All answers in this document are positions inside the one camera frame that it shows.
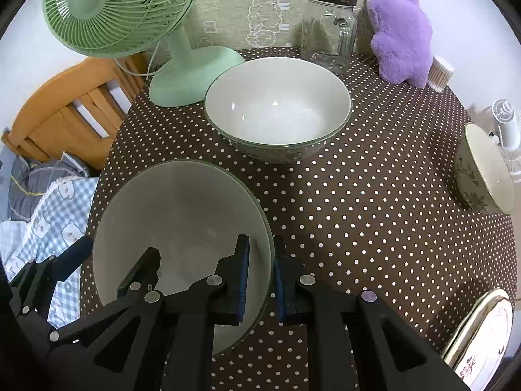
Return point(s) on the green desk fan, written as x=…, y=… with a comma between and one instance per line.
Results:
x=101, y=4

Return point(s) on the grey striped pillow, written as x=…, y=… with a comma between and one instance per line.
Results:
x=32, y=179

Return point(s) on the white standing fan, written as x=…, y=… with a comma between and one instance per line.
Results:
x=508, y=130

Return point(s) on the brown polka dot tablecloth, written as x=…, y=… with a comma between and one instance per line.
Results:
x=366, y=232

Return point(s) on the blue checked blanket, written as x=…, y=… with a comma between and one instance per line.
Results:
x=44, y=220

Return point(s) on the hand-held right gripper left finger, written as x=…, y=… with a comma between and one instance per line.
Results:
x=242, y=277

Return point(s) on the purple floral deep plate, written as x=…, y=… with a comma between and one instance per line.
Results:
x=484, y=350

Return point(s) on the glass jar with dark lid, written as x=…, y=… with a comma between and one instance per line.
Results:
x=325, y=32

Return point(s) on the wooden bed headboard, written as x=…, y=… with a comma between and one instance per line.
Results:
x=49, y=106

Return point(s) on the cotton swab container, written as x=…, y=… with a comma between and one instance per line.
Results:
x=439, y=73

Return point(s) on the purple plush toy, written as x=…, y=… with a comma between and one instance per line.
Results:
x=399, y=36

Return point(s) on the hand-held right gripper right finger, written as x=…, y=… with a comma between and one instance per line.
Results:
x=280, y=277

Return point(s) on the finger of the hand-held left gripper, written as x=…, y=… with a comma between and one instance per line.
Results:
x=138, y=269
x=73, y=252

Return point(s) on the green-rimmed floral ceramic bowl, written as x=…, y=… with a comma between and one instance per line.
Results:
x=276, y=106
x=175, y=211
x=488, y=167

